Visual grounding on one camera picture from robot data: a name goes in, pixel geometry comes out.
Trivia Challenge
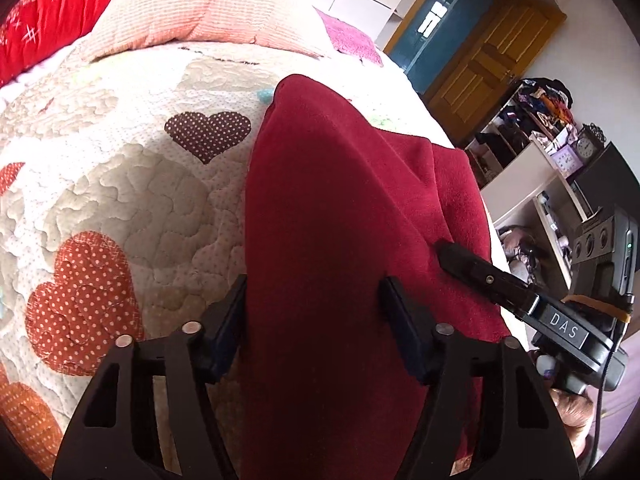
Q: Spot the dark red long-sleeve garment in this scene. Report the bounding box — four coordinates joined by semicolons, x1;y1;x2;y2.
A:
240;75;508;479

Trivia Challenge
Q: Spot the pile of clothes on shelf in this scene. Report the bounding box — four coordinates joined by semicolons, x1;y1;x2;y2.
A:
509;77;576;132

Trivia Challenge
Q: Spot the person's right hand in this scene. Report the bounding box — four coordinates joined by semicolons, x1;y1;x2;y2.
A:
549;388;594;458

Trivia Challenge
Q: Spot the white shelving unit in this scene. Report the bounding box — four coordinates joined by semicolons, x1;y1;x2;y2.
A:
465;89;588;296

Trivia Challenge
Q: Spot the purple square clock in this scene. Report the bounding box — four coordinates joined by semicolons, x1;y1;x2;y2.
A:
551;144;585;179

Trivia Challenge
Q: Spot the black monitor screen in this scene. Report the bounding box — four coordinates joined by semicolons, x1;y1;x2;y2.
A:
568;143;640;221

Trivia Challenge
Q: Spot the round alarm clock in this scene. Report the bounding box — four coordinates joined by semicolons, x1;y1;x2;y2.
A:
573;122;606;164

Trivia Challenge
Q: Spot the wooden door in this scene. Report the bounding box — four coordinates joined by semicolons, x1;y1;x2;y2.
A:
422;0;566;146

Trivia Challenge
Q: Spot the patchwork quilted bedspread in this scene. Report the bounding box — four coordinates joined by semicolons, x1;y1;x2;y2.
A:
0;39;532;478

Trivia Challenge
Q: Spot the magenta pillow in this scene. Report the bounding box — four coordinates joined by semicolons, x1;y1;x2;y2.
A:
317;10;383;66

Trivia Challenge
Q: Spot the pink checkered pillow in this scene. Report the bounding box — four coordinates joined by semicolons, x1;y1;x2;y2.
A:
77;0;333;62

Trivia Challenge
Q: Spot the red floral quilted comforter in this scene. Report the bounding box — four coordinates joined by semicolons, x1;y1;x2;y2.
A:
1;0;111;86

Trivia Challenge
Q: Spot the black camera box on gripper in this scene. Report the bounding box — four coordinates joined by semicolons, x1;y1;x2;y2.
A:
570;205;639;314

